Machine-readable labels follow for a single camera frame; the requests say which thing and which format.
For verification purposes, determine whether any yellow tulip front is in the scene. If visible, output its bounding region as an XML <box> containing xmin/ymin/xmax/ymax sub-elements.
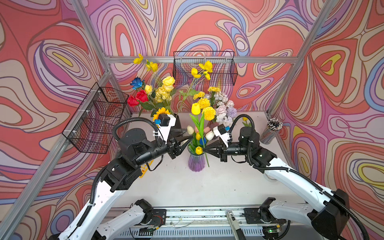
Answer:
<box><xmin>242</xmin><ymin>117</ymin><xmax>252</xmax><ymax>127</ymax></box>

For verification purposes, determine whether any white tape roll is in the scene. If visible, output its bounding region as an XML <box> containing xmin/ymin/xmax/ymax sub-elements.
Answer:
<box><xmin>263</xmin><ymin>174</ymin><xmax>277</xmax><ymax>183</ymax></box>

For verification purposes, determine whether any black wire basket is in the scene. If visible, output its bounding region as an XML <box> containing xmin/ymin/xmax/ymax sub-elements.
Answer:
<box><xmin>62</xmin><ymin>83</ymin><xmax>128</xmax><ymax>154</ymax></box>
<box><xmin>173</xmin><ymin>50</ymin><xmax>238</xmax><ymax>87</ymax></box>

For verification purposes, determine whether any tool on front rail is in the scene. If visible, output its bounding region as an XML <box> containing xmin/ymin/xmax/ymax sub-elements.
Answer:
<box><xmin>226</xmin><ymin>211</ymin><xmax>246</xmax><ymax>240</ymax></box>

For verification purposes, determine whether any yellow calculator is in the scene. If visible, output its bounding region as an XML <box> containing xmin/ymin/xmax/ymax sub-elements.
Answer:
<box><xmin>140</xmin><ymin>160</ymin><xmax>153</xmax><ymax>178</ymax></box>

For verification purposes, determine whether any patterned pen cup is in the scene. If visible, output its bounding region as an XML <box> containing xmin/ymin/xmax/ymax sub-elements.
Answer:
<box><xmin>260</xmin><ymin>118</ymin><xmax>283</xmax><ymax>145</ymax></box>

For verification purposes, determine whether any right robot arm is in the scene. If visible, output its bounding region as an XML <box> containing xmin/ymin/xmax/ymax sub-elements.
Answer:
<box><xmin>203</xmin><ymin>115</ymin><xmax>370</xmax><ymax>240</ymax></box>

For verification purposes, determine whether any sunflower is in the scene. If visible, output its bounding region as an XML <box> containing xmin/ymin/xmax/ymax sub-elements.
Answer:
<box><xmin>153</xmin><ymin>107</ymin><xmax>171</xmax><ymax>121</ymax></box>

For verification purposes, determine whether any black vase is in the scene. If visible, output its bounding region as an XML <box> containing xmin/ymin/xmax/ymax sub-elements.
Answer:
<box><xmin>175</xmin><ymin>115</ymin><xmax>182</xmax><ymax>129</ymax></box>

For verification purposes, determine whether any back black wire basket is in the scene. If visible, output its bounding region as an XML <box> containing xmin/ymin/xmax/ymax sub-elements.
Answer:
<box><xmin>173</xmin><ymin>50</ymin><xmax>238</xmax><ymax>87</ymax></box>

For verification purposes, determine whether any tulip bunch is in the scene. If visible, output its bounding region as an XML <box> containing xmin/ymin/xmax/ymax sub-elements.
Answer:
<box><xmin>187</xmin><ymin>126</ymin><xmax>215</xmax><ymax>156</ymax></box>

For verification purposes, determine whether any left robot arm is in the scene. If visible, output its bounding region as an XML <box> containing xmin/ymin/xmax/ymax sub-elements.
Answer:
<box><xmin>50</xmin><ymin>114</ymin><xmax>193</xmax><ymax>240</ymax></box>

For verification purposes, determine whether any yellow and lilac bouquet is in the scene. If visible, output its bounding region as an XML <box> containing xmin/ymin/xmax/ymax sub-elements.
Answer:
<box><xmin>189</xmin><ymin>61</ymin><xmax>237</xmax><ymax>127</ymax></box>

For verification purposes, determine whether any left black wire basket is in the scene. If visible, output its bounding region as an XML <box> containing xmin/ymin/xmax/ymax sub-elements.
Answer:
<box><xmin>62</xmin><ymin>83</ymin><xmax>128</xmax><ymax>154</ymax></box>

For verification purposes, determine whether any mixed rose bouquet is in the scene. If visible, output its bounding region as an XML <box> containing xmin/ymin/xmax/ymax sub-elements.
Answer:
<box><xmin>127</xmin><ymin>54</ymin><xmax>176</xmax><ymax>116</ymax></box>

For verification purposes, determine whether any blue tulip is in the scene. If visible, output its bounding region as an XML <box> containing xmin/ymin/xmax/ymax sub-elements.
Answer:
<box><xmin>199</xmin><ymin>138</ymin><xmax>207</xmax><ymax>147</ymax></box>

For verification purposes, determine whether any purple glass tulip vase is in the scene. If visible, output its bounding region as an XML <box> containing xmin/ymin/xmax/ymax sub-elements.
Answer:
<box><xmin>188</xmin><ymin>145</ymin><xmax>206</xmax><ymax>172</ymax></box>

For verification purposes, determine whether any yellow tulip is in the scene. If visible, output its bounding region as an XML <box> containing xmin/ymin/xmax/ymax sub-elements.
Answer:
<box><xmin>242</xmin><ymin>117</ymin><xmax>252</xmax><ymax>127</ymax></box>
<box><xmin>188</xmin><ymin>102</ymin><xmax>211</xmax><ymax>168</ymax></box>

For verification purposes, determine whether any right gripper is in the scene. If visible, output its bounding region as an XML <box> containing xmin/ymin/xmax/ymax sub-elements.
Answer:
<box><xmin>203</xmin><ymin>139</ymin><xmax>251</xmax><ymax>163</ymax></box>

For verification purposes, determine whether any red grey glass vase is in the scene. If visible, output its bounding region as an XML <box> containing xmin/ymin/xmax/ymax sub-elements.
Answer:
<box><xmin>207</xmin><ymin>121</ymin><xmax>219</xmax><ymax>129</ymax></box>

